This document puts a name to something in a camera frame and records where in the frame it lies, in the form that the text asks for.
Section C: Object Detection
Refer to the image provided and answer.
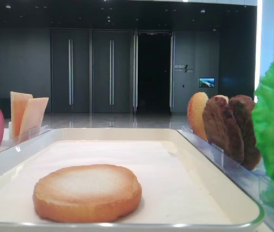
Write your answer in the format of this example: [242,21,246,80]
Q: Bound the bread slice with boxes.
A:
[33,164,142,223]

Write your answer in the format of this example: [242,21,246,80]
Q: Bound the inner brown meat patty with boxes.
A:
[202,97,244,163]

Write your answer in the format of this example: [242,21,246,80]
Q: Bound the brown meat patty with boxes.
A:
[202,97,244,163]
[229,95,261,170]

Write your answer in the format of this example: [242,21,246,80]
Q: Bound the inner orange cheese slice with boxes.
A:
[19,97,49,135]

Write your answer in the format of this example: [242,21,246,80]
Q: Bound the orange cheese slice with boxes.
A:
[19,97,49,135]
[10,91,33,138]

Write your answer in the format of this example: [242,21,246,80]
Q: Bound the outer brown meat patty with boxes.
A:
[229,95,261,170]

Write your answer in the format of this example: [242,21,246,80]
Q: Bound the outer orange cheese slice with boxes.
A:
[10,91,33,138]

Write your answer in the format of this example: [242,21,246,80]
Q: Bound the inner bun slice right rack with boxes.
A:
[187,92,209,141]

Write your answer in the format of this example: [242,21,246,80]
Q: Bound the dark double door middle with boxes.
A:
[93,31,131,113]

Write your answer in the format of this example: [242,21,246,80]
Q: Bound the dark double door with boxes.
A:
[51,29,89,113]
[93,31,131,113]

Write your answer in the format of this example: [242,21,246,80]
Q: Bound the white metal tray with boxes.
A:
[0,129,264,232]

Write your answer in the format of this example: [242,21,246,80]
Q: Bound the dark double door left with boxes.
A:
[51,29,89,113]

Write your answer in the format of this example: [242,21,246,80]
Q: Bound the small wall screen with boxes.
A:
[198,78,215,87]

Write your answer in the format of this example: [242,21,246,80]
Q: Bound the long clear rail left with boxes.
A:
[0,125,50,152]

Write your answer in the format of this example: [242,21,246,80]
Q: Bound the long clear rail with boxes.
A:
[0,125,50,152]
[181,126,274,231]

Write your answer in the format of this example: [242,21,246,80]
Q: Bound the long clear rail right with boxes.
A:
[181,126,274,231]

